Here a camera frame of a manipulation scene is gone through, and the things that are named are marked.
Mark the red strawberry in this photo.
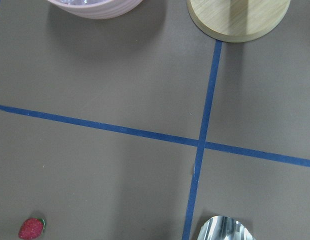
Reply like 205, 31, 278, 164
18, 217, 46, 240

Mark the silver metal scoop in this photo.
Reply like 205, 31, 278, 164
197, 215, 255, 240

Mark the round wooden stand base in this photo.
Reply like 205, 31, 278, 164
187, 0, 291, 43

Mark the pink ribbed ice bowl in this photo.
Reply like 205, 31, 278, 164
48, 0, 142, 20

